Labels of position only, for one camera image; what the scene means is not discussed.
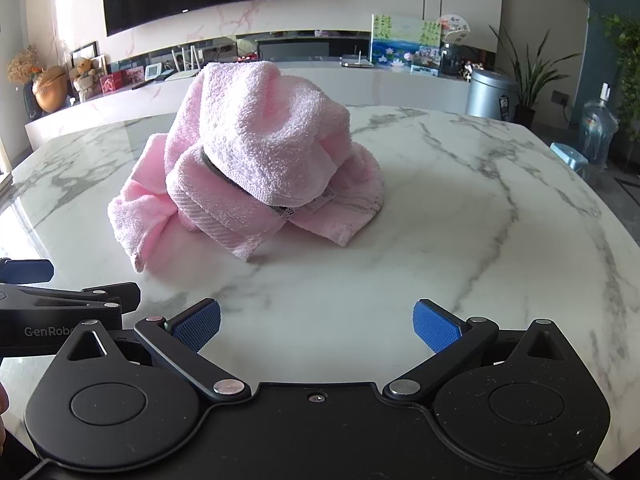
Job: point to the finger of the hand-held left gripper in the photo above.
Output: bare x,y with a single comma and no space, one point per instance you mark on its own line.
112,294
27,271

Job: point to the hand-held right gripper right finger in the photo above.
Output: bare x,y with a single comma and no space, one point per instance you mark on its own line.
435,327

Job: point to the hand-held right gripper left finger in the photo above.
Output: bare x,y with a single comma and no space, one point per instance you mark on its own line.
197,326

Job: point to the pink towel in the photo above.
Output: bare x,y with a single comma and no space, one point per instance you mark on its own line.
260,150

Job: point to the brown gourd vase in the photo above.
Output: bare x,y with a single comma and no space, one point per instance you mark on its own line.
50,89

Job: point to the white TV cabinet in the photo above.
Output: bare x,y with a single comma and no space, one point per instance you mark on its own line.
130,104

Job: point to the brown teddy bear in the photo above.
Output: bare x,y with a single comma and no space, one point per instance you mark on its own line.
85,77

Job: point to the red gift box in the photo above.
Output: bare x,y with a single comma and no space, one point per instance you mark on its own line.
112,83

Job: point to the dried flower bunch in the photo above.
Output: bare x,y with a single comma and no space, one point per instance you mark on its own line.
24,62

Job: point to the light blue plastic stool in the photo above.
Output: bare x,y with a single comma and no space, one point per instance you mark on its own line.
569,157

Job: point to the white router with antennas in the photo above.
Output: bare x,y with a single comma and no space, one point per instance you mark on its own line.
182,67

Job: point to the silver trash bin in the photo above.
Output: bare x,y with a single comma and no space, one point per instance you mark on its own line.
490,95

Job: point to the potted long-leaf plant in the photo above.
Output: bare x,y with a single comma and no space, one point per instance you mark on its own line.
530,77

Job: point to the grey set-top box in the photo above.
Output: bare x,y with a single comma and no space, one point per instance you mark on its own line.
356,62

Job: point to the lotus pond painting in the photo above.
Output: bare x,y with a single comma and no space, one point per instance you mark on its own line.
400,40

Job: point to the round paper fan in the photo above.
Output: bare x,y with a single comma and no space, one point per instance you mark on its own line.
455,29

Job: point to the green climbing plant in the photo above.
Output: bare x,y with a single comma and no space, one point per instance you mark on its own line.
625,60

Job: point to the black photo frame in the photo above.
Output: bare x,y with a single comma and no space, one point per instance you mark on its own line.
82,52

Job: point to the black wall socket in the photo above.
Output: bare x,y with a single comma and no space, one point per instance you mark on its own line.
561,98

